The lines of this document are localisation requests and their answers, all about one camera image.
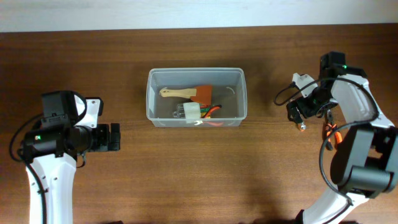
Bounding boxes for copper terminal bar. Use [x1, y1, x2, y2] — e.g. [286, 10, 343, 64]
[297, 122, 307, 132]

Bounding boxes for orange black long-nose pliers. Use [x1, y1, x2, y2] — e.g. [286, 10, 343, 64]
[324, 110, 343, 146]

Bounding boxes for clear plastic container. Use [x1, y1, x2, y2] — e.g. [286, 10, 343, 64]
[146, 68, 248, 128]

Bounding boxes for red handled cutting pliers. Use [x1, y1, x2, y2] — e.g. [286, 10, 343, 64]
[194, 105, 224, 127]

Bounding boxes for orange scraper wooden handle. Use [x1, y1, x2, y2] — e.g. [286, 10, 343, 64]
[159, 85, 213, 105]

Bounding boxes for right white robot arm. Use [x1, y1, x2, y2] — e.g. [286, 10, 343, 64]
[283, 52, 397, 223]

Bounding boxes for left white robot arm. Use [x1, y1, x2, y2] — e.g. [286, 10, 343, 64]
[18, 91, 121, 223]

